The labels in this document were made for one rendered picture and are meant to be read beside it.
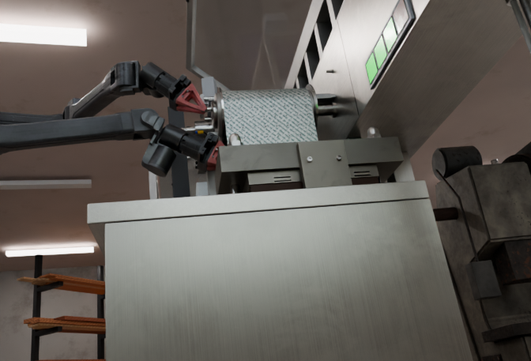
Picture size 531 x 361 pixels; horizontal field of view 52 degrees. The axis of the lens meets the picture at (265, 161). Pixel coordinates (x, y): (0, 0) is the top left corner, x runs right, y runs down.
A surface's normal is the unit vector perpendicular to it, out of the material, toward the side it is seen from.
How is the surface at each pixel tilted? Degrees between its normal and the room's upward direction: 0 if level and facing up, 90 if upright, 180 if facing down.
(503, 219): 92
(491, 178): 92
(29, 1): 180
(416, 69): 180
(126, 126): 100
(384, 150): 90
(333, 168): 90
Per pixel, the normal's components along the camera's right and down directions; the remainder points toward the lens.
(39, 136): 0.29, -0.25
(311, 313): 0.14, -0.41
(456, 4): 0.13, 0.91
